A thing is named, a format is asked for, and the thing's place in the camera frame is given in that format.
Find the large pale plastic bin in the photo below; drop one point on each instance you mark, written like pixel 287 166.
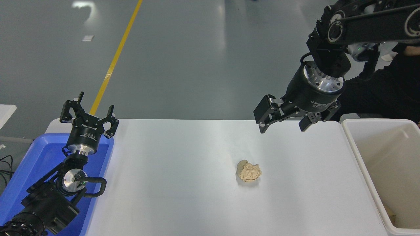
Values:
pixel 390 164

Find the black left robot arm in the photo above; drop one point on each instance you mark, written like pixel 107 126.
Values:
pixel 46 203

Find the tan paper scrap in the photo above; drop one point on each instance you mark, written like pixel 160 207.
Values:
pixel 391 216

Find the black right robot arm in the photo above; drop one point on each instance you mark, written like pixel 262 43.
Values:
pixel 367 26

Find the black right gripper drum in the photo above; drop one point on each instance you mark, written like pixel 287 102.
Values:
pixel 308 98

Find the white side table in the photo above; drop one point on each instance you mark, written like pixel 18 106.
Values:
pixel 6 113

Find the person's forearm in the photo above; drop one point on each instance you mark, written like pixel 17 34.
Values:
pixel 413 51

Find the blue plastic tray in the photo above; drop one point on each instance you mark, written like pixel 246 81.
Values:
pixel 36 160

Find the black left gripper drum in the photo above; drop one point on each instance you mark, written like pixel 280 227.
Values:
pixel 86 134

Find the small white scrap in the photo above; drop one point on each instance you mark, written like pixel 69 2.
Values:
pixel 387 57

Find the tan paper ball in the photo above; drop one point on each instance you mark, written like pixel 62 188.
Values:
pixel 248 172

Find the person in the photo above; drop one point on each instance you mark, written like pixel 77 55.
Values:
pixel 387 95

